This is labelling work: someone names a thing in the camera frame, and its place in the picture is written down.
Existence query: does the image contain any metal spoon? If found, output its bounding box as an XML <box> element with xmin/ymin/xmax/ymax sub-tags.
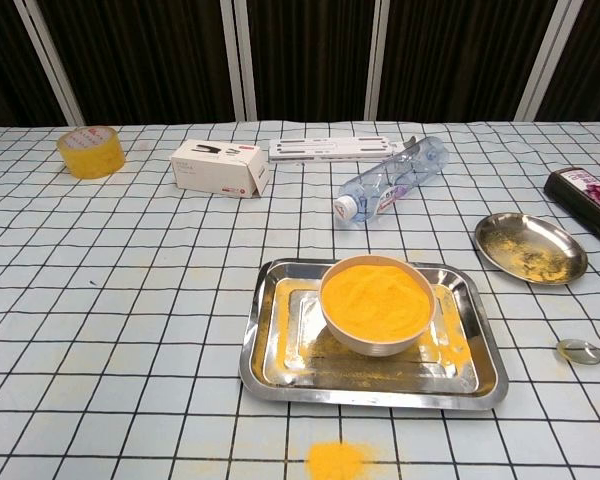
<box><xmin>556</xmin><ymin>338</ymin><xmax>600</xmax><ymax>364</ymax></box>

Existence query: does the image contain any white stapler box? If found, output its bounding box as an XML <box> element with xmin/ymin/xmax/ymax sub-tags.
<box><xmin>169</xmin><ymin>139</ymin><xmax>272</xmax><ymax>200</ymax></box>

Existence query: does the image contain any white folded laptop stand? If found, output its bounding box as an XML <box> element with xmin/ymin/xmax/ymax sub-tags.
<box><xmin>268</xmin><ymin>137</ymin><xmax>400</xmax><ymax>163</ymax></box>

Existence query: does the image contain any dark bottle with purple label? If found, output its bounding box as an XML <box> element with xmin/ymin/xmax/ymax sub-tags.
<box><xmin>543</xmin><ymin>167</ymin><xmax>600</xmax><ymax>246</ymax></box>

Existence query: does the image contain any yellow packing tape roll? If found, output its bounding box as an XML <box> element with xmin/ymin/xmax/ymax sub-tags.
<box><xmin>56</xmin><ymin>125</ymin><xmax>127</xmax><ymax>180</ymax></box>

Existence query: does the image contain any black folding partition screen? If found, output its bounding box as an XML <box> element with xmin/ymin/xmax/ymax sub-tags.
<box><xmin>0</xmin><ymin>0</ymin><xmax>600</xmax><ymax>127</ymax></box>

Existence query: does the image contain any small rectangular steel tray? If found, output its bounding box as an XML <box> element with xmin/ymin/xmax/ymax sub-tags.
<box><xmin>262</xmin><ymin>276</ymin><xmax>481</xmax><ymax>397</ymax></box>

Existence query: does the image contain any large rectangular steel tray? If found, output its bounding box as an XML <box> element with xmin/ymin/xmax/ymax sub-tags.
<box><xmin>237</xmin><ymin>257</ymin><xmax>510</xmax><ymax>411</ymax></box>

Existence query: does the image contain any orange spill spot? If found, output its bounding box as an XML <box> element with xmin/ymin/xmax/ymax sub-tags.
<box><xmin>304</xmin><ymin>440</ymin><xmax>376</xmax><ymax>480</ymax></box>

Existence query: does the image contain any clear plastic water bottle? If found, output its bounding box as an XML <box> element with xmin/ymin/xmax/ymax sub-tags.
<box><xmin>333</xmin><ymin>135</ymin><xmax>451</xmax><ymax>225</ymax></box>

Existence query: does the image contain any round steel plate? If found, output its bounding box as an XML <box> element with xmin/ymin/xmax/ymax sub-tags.
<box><xmin>474</xmin><ymin>212</ymin><xmax>590</xmax><ymax>286</ymax></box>

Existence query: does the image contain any orange bowl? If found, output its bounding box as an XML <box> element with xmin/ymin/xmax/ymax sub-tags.
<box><xmin>318</xmin><ymin>254</ymin><xmax>437</xmax><ymax>357</ymax></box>

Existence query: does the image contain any checkered blue tablecloth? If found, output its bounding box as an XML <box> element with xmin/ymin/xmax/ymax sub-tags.
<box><xmin>0</xmin><ymin>119</ymin><xmax>600</xmax><ymax>480</ymax></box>

